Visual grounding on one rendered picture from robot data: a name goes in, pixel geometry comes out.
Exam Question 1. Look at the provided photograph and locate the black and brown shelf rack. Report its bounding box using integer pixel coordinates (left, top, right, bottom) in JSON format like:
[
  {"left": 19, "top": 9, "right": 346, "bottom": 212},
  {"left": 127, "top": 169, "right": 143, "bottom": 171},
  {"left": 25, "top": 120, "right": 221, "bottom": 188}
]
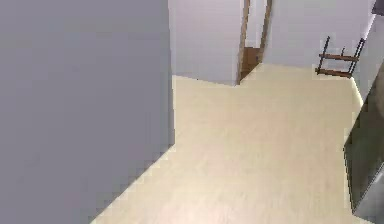
[{"left": 314, "top": 35, "right": 366, "bottom": 79}]

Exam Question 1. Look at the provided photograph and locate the dark grey metal fridge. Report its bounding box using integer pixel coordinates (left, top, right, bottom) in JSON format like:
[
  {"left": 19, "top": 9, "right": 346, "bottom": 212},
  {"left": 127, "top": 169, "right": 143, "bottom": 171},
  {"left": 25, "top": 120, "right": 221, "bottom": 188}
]
[{"left": 343, "top": 61, "right": 384, "bottom": 224}]

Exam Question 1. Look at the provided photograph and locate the brown wooden door frame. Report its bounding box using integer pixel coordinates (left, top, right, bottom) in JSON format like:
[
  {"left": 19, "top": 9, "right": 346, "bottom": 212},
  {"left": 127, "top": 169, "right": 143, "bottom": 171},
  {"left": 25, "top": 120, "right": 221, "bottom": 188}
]
[{"left": 236, "top": 0, "right": 274, "bottom": 86}]

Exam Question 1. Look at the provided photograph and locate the dark grey wall cupboard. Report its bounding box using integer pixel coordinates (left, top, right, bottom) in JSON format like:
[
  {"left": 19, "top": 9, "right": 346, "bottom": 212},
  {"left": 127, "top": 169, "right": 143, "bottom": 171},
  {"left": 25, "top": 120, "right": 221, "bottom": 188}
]
[{"left": 372, "top": 0, "right": 384, "bottom": 16}]

